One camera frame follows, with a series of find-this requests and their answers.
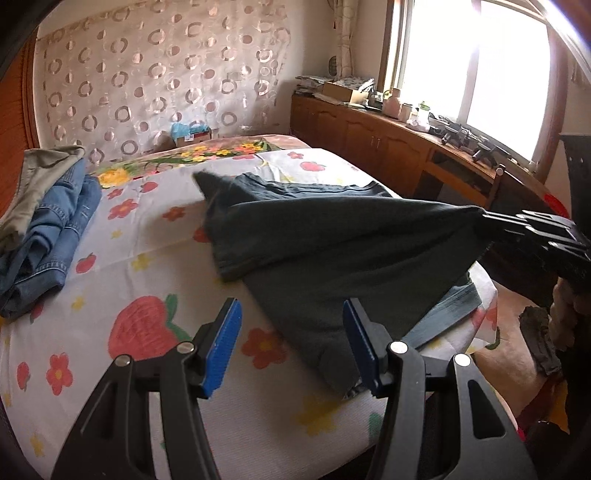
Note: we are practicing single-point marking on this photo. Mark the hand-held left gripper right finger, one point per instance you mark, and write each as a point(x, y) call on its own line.
point(360, 341)

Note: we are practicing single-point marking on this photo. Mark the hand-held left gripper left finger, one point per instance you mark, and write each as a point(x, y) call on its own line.
point(224, 346)

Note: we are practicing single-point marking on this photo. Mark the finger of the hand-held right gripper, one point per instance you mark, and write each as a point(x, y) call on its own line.
point(521, 220)
point(535, 242)

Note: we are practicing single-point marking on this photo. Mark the dark green pants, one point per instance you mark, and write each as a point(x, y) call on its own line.
point(323, 240)

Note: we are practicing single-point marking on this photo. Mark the khaki pants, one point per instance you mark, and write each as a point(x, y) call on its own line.
point(32, 184)

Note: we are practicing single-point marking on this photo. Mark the person's right hand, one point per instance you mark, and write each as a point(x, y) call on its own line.
point(565, 314)

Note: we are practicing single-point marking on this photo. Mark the dark cloth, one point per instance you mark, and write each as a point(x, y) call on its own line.
point(540, 337)

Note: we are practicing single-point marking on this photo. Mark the black devices on cabinet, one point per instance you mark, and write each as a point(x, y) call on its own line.
point(466, 138)

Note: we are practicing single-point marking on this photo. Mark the strawberry print bedsheet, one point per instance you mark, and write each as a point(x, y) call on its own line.
point(152, 258)

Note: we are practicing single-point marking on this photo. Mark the green capped bottle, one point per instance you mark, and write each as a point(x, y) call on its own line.
point(423, 115)

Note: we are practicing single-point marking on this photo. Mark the window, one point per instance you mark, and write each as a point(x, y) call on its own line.
point(485, 64)

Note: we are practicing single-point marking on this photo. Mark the pink jar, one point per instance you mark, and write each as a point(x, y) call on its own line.
point(391, 104)

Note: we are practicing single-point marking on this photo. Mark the wooden cabinet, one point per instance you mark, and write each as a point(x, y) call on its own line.
point(360, 134)

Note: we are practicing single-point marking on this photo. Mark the floral blanket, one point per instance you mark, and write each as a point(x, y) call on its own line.
point(207, 152)

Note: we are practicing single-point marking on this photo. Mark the blue jeans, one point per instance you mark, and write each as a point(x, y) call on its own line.
point(46, 230)

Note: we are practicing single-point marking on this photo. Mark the cardboard box with blue tissue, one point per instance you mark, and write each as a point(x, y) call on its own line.
point(190, 134)

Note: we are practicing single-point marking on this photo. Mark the flat cardboard box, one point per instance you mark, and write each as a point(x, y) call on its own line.
point(341, 91)

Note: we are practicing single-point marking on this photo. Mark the pile of newspapers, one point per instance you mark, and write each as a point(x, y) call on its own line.
point(311, 83)

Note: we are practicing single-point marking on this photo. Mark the patterned curtain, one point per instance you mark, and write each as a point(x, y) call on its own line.
point(344, 37)

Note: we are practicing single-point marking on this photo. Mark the circle patterned headboard cloth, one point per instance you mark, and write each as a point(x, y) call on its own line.
point(161, 69)

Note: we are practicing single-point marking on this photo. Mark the wooden headboard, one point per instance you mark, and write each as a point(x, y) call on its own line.
point(30, 101)

